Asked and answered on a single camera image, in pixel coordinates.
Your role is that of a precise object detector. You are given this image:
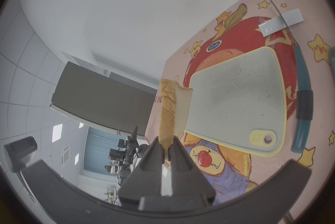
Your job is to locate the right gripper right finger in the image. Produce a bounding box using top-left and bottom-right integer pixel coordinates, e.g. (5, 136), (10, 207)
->
(171, 136), (216, 205)

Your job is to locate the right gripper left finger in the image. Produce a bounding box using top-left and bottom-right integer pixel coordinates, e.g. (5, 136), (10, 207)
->
(117, 136), (161, 210)

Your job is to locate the slice of bread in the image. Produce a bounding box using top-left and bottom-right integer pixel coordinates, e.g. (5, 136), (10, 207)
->
(159, 78), (193, 164)

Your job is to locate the blue curtain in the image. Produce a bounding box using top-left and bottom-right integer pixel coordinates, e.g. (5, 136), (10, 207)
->
(83, 125), (131, 174)

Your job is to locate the cutting board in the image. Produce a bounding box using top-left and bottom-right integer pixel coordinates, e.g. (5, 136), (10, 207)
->
(183, 46), (287, 157)

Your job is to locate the white knife rest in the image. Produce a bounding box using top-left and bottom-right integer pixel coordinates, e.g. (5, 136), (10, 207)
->
(258, 8), (304, 37)

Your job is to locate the dark grey tray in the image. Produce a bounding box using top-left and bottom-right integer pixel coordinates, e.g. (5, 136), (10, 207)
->
(328, 46), (335, 74)

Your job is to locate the knife with blue-green handle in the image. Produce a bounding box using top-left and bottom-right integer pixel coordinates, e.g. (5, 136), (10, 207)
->
(266, 0), (314, 154)

